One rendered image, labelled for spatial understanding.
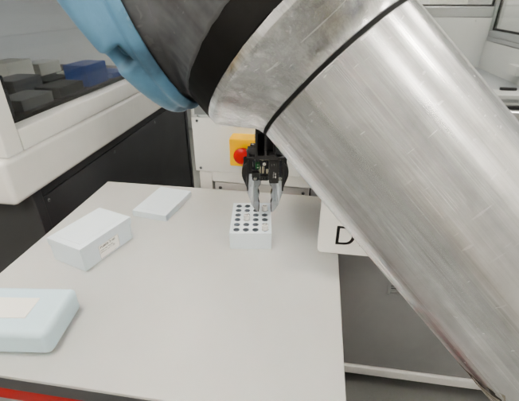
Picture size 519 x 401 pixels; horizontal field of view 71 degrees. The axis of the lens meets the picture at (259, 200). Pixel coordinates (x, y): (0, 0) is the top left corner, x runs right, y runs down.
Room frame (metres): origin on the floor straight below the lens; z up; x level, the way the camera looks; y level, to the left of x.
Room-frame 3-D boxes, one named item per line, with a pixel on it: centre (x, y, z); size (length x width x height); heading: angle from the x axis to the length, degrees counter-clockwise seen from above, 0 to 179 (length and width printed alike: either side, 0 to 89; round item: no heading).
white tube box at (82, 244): (0.60, 0.33, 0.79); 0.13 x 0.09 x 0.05; 154
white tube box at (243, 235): (0.66, 0.02, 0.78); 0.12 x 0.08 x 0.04; 0
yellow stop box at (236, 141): (0.85, 0.04, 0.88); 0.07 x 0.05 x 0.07; 81
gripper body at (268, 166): (0.67, -0.01, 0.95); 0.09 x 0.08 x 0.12; 179
